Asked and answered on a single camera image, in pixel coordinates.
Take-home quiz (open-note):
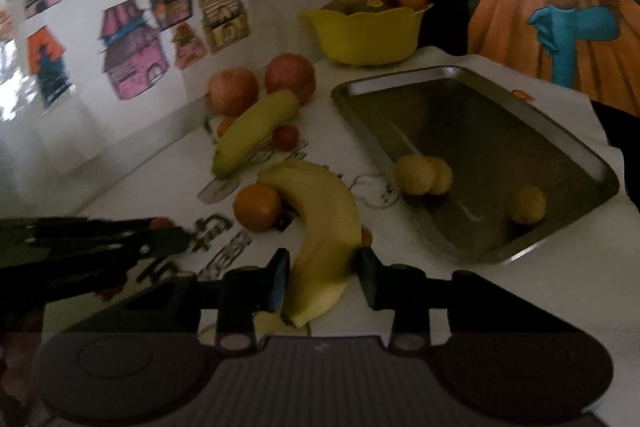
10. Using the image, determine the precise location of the red cherry tomato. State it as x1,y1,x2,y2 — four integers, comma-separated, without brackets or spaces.
271,124,300,152

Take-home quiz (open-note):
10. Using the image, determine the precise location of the orange curtain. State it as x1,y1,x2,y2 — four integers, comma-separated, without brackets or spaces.
467,0,640,104

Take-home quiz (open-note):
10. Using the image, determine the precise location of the small yellow round fruit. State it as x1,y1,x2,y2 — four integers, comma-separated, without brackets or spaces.
395,155,437,196
510,186,547,225
430,157,455,196

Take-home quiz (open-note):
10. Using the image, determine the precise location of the orange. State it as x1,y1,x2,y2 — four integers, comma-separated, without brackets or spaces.
232,183,283,233

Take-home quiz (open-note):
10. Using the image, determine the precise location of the red apple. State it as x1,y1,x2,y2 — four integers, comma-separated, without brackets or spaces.
207,68,261,118
264,53,317,104

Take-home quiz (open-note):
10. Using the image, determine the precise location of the small straight yellow banana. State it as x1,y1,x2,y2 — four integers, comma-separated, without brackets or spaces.
211,88,302,178

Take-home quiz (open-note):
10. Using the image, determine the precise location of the house drawings wall poster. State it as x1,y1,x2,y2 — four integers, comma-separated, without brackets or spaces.
0,0,321,148

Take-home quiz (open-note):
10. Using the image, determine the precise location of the large curved yellow banana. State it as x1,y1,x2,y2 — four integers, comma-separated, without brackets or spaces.
257,159,363,328

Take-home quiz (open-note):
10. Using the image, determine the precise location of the blue curtain tie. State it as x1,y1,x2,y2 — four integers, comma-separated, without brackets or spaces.
527,4,617,90

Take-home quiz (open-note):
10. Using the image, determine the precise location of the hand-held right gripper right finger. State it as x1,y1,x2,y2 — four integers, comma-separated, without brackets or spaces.
355,247,587,354

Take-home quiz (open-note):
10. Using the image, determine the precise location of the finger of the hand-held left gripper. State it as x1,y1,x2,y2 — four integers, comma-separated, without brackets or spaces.
0,216,175,242
30,228,197,270

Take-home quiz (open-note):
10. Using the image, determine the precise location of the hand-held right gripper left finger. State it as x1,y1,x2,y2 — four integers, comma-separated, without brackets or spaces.
45,249,292,354

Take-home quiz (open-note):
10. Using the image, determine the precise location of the yellow plastic bowl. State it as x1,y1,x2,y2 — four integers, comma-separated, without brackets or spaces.
299,4,435,66

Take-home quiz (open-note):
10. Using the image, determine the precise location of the white printed table mat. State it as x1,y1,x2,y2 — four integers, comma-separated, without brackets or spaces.
75,46,640,339

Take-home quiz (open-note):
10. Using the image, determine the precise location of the metal tray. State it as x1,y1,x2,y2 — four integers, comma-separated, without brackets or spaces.
331,66,621,266

